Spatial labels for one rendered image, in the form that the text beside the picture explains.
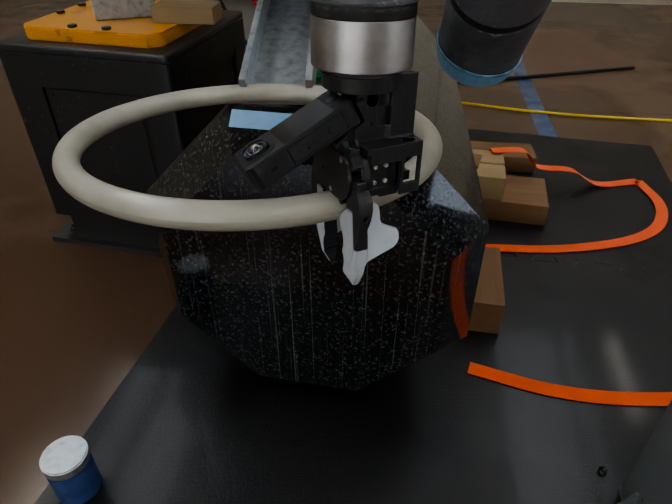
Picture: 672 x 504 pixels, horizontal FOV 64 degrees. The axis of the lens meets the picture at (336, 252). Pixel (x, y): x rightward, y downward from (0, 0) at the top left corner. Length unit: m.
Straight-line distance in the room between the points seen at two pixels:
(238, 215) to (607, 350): 1.47
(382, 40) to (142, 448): 1.24
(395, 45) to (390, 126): 0.09
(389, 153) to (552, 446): 1.14
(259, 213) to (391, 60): 0.18
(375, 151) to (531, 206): 1.79
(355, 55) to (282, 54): 0.62
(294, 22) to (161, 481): 1.07
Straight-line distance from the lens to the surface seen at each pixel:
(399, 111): 0.52
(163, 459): 1.47
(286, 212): 0.51
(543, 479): 1.47
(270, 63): 1.05
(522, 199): 2.28
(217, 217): 0.51
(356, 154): 0.49
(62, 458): 1.39
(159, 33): 1.83
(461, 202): 1.15
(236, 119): 1.13
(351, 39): 0.46
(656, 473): 1.35
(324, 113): 0.48
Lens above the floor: 1.21
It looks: 36 degrees down
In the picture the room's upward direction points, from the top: straight up
